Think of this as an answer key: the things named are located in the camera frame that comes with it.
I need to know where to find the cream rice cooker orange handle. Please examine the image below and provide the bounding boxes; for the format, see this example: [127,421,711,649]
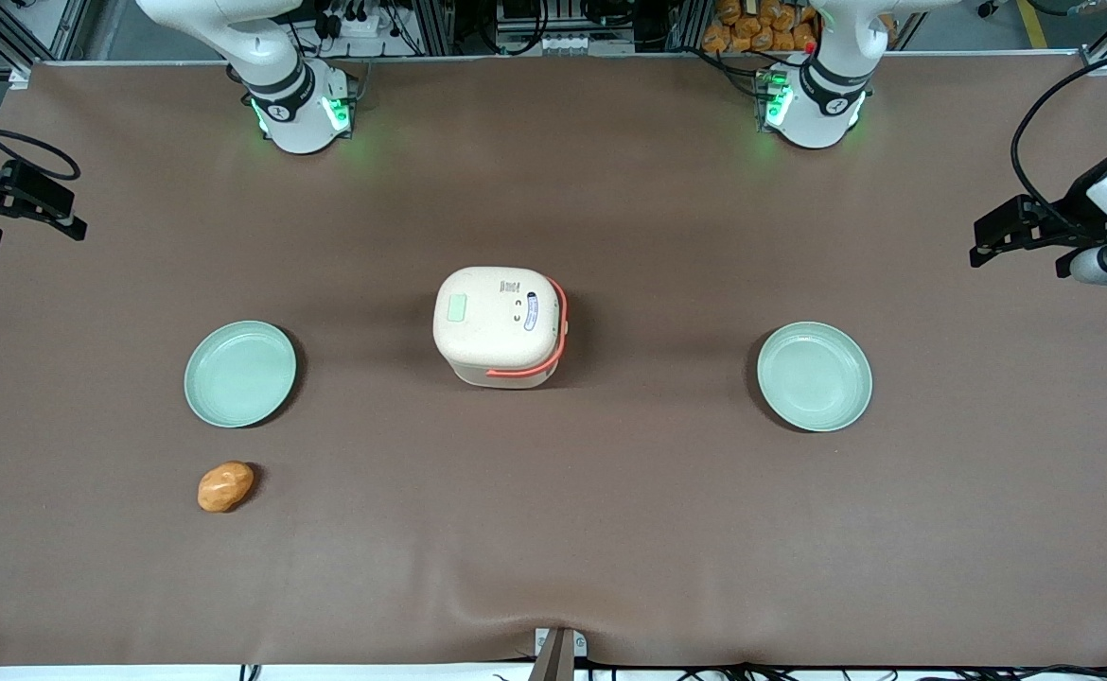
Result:
[432,266,571,390]

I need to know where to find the pale green round plate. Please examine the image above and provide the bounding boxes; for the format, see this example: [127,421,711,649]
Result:
[756,322,873,433]
[184,321,297,429]

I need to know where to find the bag of orange potatoes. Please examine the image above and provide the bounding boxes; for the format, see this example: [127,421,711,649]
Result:
[702,0,821,54]

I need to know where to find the brown potato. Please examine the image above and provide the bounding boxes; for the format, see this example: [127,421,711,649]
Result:
[197,461,255,514]

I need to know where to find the white power strip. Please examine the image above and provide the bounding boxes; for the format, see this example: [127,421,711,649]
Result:
[325,8,395,41]

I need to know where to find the grey electronics box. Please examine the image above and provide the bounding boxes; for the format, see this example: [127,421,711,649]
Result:
[495,0,644,56]

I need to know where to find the brown table mat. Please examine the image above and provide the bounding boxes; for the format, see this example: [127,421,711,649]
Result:
[0,59,1107,668]

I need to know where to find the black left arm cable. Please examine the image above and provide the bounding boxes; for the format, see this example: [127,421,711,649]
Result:
[1010,45,1107,242]

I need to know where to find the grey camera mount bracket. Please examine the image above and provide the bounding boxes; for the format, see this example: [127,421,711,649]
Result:
[533,626,589,681]

